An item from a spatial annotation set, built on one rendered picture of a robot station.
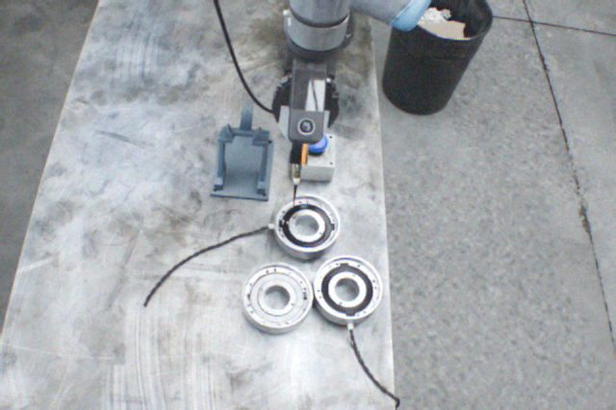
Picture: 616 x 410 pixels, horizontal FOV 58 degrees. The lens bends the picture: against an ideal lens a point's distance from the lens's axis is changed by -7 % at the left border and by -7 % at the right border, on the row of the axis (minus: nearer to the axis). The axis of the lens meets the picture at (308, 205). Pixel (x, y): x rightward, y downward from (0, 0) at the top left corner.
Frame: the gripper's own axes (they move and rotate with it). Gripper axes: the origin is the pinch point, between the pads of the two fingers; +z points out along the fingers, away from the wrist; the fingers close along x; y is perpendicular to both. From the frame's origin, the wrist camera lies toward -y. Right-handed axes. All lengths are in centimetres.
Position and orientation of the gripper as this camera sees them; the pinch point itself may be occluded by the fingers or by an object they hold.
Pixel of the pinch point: (300, 139)
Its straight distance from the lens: 92.1
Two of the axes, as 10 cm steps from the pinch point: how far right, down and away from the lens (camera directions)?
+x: -9.9, -1.0, -0.5
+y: 0.6, -8.5, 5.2
